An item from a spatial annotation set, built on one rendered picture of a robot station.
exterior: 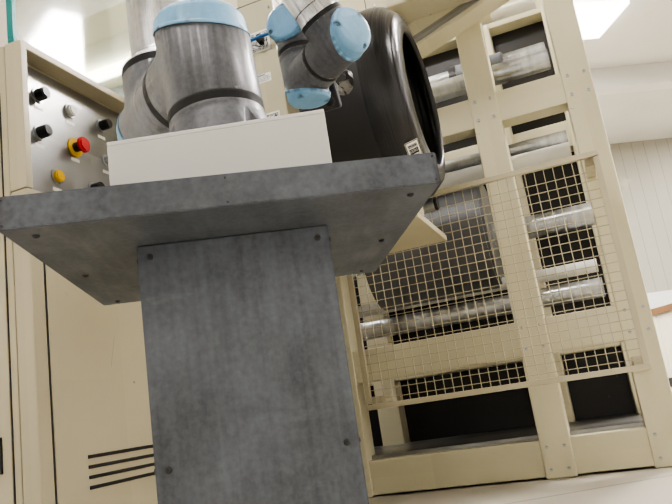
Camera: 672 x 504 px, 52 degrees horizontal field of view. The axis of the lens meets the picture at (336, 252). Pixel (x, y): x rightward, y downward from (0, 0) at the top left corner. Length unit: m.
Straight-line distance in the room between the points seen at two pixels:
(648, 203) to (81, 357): 10.29
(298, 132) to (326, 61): 0.47
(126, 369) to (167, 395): 0.92
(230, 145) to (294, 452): 0.40
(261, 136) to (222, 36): 0.23
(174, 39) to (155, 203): 0.37
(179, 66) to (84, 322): 0.81
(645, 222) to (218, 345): 10.55
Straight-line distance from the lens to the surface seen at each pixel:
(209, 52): 1.07
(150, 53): 1.27
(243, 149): 0.90
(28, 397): 1.59
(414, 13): 2.58
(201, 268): 0.89
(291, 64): 1.45
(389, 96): 1.86
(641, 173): 11.49
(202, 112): 1.02
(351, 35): 1.33
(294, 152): 0.90
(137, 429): 1.81
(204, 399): 0.87
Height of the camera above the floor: 0.32
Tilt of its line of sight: 13 degrees up
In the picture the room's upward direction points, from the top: 9 degrees counter-clockwise
